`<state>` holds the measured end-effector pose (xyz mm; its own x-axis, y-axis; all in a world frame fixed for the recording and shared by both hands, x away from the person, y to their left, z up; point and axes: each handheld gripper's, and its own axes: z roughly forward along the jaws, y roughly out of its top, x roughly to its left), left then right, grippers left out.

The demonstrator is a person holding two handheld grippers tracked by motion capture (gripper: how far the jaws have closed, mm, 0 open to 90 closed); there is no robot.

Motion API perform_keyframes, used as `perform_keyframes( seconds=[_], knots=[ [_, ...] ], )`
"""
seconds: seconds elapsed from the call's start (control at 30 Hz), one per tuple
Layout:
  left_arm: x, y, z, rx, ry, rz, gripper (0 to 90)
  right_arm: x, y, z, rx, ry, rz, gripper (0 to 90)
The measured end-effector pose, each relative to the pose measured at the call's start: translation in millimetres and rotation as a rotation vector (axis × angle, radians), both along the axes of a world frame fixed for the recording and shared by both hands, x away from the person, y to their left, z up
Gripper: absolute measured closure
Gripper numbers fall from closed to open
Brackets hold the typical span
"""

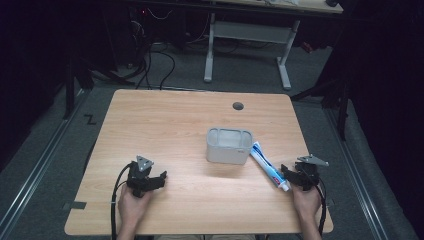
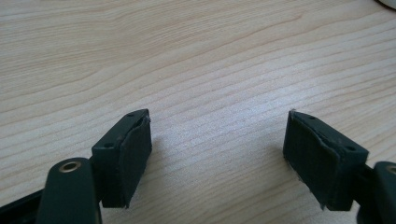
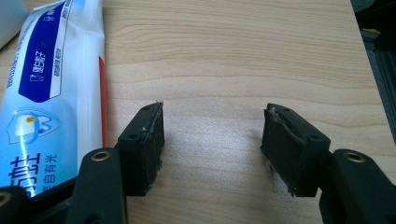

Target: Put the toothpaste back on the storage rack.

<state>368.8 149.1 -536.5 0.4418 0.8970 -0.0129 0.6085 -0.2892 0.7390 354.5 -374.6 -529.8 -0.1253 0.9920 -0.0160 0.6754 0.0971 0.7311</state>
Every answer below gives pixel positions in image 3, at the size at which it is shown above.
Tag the white plastic container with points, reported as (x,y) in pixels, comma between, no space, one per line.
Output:
(11,18)

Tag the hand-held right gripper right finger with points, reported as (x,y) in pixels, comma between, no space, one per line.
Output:
(289,152)

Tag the blue and white toothpaste tube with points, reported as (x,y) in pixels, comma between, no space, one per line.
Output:
(53,93)

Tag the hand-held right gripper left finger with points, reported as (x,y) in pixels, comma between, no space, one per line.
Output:
(140,155)

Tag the grey metal frame rail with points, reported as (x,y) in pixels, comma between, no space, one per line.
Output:
(381,77)

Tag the dark equipment with yellow tag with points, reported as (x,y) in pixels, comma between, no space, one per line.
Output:
(378,14)

